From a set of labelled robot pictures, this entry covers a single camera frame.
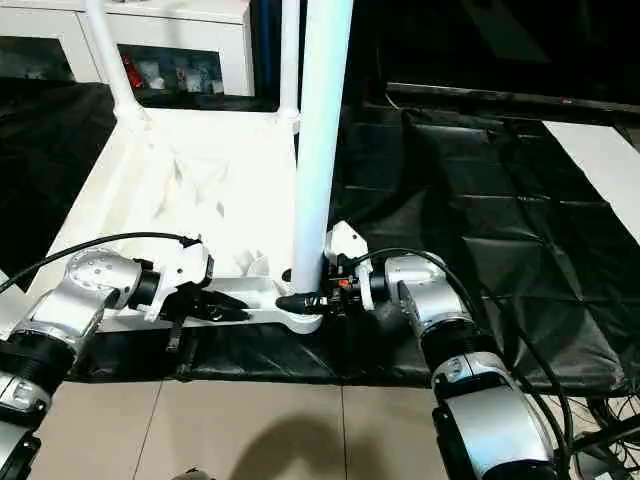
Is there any white plastic table top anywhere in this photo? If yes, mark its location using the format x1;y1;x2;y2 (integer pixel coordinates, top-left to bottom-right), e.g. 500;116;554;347
0;107;331;336

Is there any white plastic table leg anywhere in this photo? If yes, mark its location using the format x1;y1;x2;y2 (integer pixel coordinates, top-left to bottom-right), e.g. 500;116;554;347
291;0;355;301
84;0;146;126
278;0;302;124

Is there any black plastic mat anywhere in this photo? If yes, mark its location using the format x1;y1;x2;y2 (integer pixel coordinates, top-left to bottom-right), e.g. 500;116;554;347
0;77;640;396

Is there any dark blue upright panel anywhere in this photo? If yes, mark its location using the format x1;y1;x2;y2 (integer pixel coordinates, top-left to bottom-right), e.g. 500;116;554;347
252;0;281;111

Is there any white cabinet with glass doors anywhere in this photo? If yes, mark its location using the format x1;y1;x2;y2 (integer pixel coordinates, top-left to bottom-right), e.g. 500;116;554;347
0;0;256;99

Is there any white flat board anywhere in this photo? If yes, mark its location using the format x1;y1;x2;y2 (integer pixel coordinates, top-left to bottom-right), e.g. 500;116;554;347
542;119;640;226

